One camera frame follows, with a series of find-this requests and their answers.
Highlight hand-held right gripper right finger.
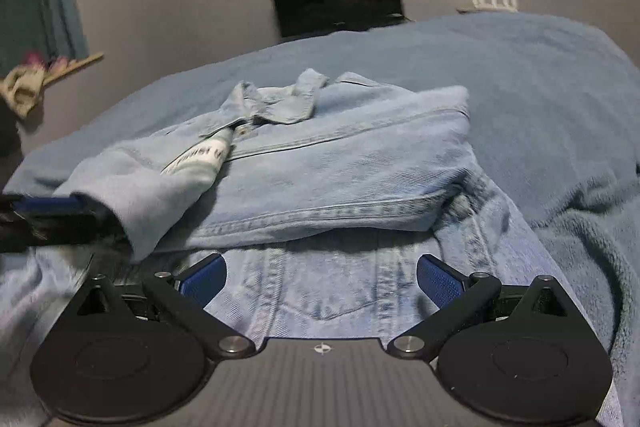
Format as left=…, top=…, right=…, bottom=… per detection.
left=387, top=254, right=571, bottom=360

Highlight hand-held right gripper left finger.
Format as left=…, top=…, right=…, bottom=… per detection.
left=75, top=253, right=256, bottom=360

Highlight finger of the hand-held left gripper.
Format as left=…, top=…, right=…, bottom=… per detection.
left=0, top=214, right=126, bottom=254
left=0, top=193, right=101, bottom=221

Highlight light blue denim jeans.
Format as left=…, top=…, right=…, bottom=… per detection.
left=65, top=68, right=476, bottom=263

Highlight beige crumpled cloth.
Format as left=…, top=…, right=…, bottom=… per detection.
left=0, top=64, right=49, bottom=118

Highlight white printed cloth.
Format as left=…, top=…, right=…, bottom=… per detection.
left=161, top=127, right=236, bottom=180

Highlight pink cloth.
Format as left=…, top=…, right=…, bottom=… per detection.
left=24, top=51, right=67, bottom=72

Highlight wooden stick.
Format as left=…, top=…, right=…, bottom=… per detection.
left=42, top=52, right=105, bottom=86

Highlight blue fleece blanket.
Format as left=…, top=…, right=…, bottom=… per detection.
left=0, top=12, right=640, bottom=427

